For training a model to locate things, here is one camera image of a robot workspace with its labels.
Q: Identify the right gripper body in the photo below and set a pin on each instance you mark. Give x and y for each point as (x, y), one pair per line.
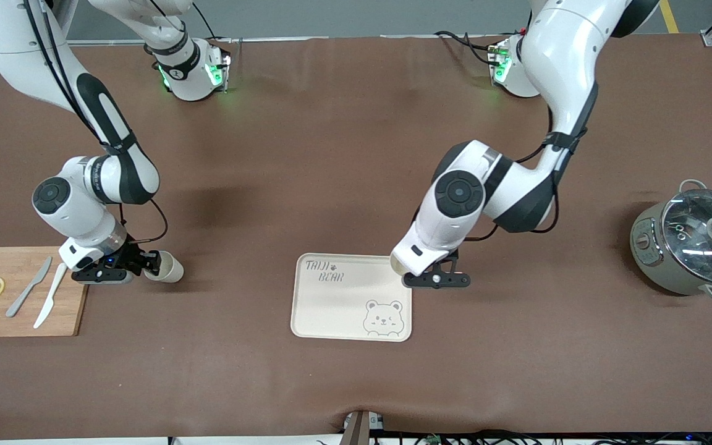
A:
(131, 255)

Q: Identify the cream tray with bear print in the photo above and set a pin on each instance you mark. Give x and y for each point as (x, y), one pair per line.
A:
(343, 303)

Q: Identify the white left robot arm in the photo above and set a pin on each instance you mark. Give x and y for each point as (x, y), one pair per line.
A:
(566, 55)

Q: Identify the grey-green electric cooking pot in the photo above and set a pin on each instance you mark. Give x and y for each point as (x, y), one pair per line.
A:
(659, 266)

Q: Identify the white plastic knife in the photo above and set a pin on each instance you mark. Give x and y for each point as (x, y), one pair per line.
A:
(53, 290)

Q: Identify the grey plastic knife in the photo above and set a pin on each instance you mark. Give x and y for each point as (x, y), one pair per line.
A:
(28, 287)

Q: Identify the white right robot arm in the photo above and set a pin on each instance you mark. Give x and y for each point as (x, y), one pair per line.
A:
(72, 210)

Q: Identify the metal table edge bracket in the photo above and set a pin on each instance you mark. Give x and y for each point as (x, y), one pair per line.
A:
(362, 426)

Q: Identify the white IKEA cup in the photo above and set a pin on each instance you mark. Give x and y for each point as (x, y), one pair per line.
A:
(170, 269)
(397, 267)

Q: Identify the glass lid with copper knob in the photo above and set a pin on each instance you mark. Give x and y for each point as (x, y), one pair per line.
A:
(696, 241)

